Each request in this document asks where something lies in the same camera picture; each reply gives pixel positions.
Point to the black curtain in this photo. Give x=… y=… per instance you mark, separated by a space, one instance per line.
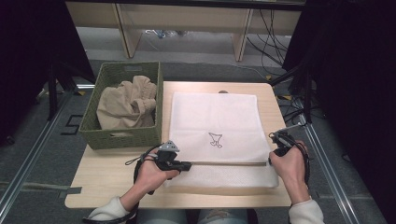
x=31 y=62
x=351 y=77

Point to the person's left leg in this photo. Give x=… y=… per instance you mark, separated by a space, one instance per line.
x=160 y=216

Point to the light wooden shelf unit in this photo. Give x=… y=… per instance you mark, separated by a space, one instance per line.
x=186 y=20

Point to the green woven basket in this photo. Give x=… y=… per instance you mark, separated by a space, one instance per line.
x=124 y=138

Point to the white mesh laundry bag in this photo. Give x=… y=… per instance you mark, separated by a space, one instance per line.
x=218 y=118

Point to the black metal stand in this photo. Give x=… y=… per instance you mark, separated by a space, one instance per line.
x=307 y=93
x=52 y=93

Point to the beige pants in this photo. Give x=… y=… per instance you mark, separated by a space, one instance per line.
x=124 y=105

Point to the person's right hand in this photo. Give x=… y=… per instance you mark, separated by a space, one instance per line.
x=294 y=174

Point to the clear plastic bag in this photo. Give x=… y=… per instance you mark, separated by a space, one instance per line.
x=165 y=32

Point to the person's left hand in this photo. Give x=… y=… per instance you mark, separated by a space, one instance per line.
x=152 y=179

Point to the aluminium floor rail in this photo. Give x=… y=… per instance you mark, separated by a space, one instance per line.
x=330 y=174
x=28 y=161

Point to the person's right leg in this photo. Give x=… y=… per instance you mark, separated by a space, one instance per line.
x=222 y=216

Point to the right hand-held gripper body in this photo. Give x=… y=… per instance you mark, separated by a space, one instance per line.
x=285 y=140

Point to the person's leg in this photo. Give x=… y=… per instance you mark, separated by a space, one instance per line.
x=160 y=216
x=222 y=216

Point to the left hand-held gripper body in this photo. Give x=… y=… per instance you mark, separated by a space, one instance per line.
x=166 y=155

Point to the grey tape strip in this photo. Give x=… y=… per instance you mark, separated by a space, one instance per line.
x=53 y=188

